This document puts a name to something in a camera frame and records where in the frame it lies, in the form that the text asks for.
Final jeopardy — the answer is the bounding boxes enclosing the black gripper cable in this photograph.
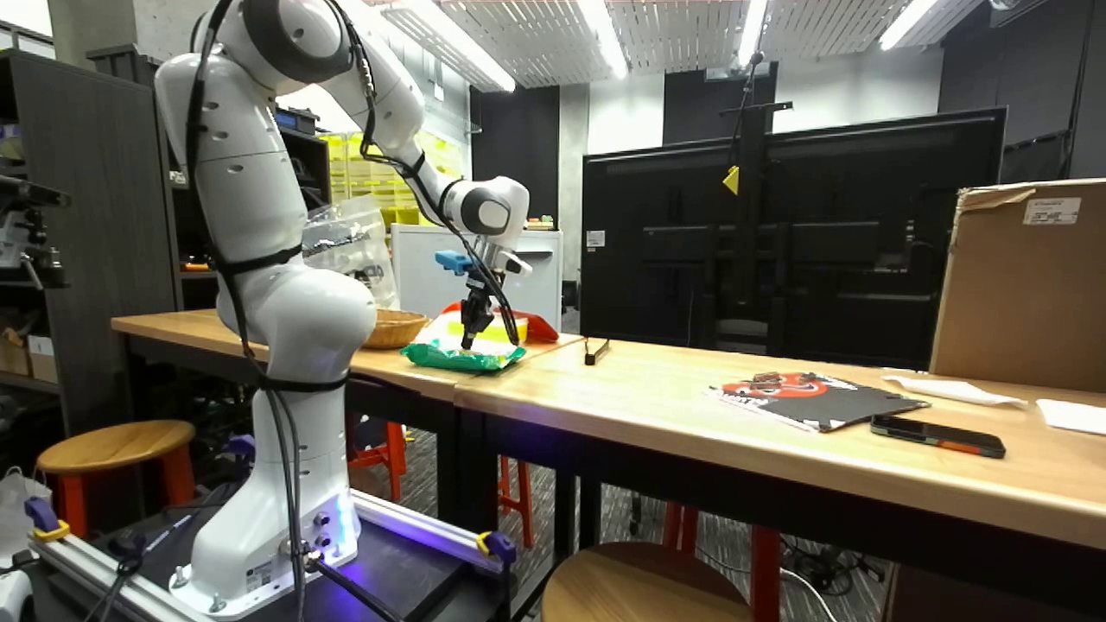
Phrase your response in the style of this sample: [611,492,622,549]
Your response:
[325,0,526,348]

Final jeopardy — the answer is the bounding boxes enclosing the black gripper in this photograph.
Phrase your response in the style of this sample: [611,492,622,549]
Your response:
[458,278,499,352]

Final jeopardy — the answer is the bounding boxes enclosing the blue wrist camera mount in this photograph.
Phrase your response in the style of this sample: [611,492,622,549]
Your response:
[433,250,482,281]

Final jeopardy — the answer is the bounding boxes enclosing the large black monitor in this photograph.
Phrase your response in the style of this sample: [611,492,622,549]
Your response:
[579,109,1008,375]

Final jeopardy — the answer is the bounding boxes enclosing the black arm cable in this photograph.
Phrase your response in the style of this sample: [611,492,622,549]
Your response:
[179,0,319,622]

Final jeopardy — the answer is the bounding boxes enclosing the ceiling light strip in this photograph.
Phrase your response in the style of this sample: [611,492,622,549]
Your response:
[733,0,773,72]
[877,0,944,54]
[376,0,522,97]
[574,0,632,83]

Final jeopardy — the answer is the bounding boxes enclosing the clear plastic bag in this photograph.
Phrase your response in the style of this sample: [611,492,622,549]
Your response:
[299,196,401,311]

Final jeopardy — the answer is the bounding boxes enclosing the green white wipes pack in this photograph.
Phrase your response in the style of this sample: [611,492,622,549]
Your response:
[401,308,533,382]

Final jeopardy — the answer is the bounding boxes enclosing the black smartphone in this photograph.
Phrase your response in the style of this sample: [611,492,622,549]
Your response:
[867,413,1008,462]

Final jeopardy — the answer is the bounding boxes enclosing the wooden stool orange legs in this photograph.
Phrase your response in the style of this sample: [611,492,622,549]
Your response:
[35,416,205,542]

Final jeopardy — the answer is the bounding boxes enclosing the yellow storage bins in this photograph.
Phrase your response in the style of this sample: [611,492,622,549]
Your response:
[321,127,466,231]

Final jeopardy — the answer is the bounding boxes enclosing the wooden bowl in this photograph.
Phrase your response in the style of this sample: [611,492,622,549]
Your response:
[360,308,433,352]

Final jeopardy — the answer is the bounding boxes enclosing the orange legged stool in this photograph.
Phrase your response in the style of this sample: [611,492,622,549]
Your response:
[345,416,542,552]
[662,501,793,622]

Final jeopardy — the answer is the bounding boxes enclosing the red packet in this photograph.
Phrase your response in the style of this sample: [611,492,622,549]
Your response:
[444,302,567,348]

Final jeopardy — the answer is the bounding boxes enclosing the black monitor stand pole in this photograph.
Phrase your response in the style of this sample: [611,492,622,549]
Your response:
[723,59,802,140]

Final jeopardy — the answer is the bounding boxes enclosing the yellow packet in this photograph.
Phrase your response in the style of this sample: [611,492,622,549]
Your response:
[482,314,533,348]

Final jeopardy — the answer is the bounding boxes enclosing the round wooden stool seat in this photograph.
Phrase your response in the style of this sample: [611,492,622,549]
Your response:
[538,542,762,622]

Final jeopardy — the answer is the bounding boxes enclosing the white plastic bag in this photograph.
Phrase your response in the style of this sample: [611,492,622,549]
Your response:
[0,462,56,622]

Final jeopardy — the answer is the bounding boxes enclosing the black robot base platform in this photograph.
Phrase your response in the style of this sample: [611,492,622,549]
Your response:
[21,480,526,622]

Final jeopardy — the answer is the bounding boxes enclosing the blue yellow clamp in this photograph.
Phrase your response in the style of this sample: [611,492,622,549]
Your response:
[469,530,522,573]
[21,493,75,549]

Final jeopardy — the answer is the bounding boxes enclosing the white paper sheet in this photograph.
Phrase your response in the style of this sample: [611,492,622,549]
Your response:
[1033,393,1106,440]
[886,375,1026,413]

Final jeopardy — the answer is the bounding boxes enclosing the dark grey cabinet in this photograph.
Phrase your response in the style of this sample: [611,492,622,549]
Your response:
[0,44,182,440]

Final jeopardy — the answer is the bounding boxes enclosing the brown cardboard box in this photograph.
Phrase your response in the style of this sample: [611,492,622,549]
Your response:
[925,172,1106,393]

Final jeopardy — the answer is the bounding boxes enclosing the black notebook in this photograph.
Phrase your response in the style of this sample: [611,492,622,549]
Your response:
[756,383,929,437]

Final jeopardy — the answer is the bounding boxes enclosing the red printed magazine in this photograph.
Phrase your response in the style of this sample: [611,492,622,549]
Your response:
[711,368,838,409]

